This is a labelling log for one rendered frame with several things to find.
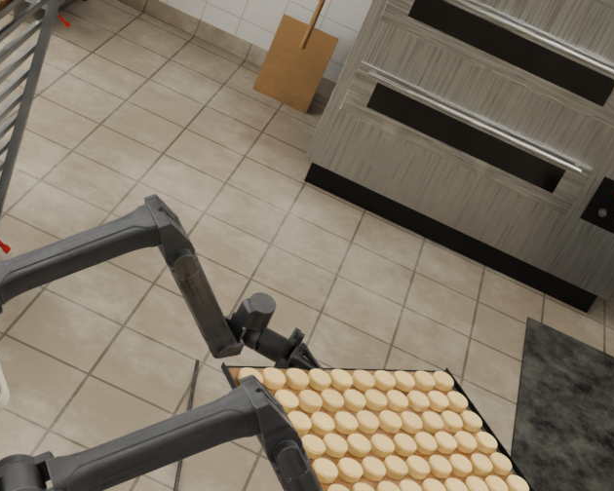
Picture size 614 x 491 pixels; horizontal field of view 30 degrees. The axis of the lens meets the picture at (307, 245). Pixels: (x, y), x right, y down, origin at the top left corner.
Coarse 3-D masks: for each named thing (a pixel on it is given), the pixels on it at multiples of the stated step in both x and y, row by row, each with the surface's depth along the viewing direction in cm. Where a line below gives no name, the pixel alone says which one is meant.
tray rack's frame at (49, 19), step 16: (48, 0) 347; (48, 16) 349; (48, 32) 352; (32, 64) 358; (32, 80) 361; (32, 96) 365; (16, 128) 370; (16, 144) 373; (16, 160) 379; (0, 176) 380; (0, 192) 383; (0, 208) 387
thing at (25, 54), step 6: (30, 48) 357; (24, 54) 347; (30, 54) 353; (18, 60) 342; (24, 60) 349; (6, 66) 342; (12, 66) 338; (18, 66) 344; (0, 72) 338; (6, 72) 334; (12, 72) 340; (0, 78) 330; (6, 78) 336; (0, 84) 333
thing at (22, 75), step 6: (24, 72) 356; (18, 78) 357; (24, 78) 358; (12, 84) 353; (18, 84) 353; (6, 90) 349; (12, 90) 349; (0, 96) 339; (6, 96) 345; (0, 102) 341
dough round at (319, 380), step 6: (312, 372) 235; (318, 372) 236; (324, 372) 237; (312, 378) 233; (318, 378) 234; (324, 378) 235; (312, 384) 233; (318, 384) 233; (324, 384) 233; (318, 390) 234
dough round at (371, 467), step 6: (366, 462) 218; (372, 462) 219; (378, 462) 220; (366, 468) 217; (372, 468) 218; (378, 468) 218; (384, 468) 219; (366, 474) 217; (372, 474) 217; (378, 474) 217; (384, 474) 218; (372, 480) 217; (378, 480) 218
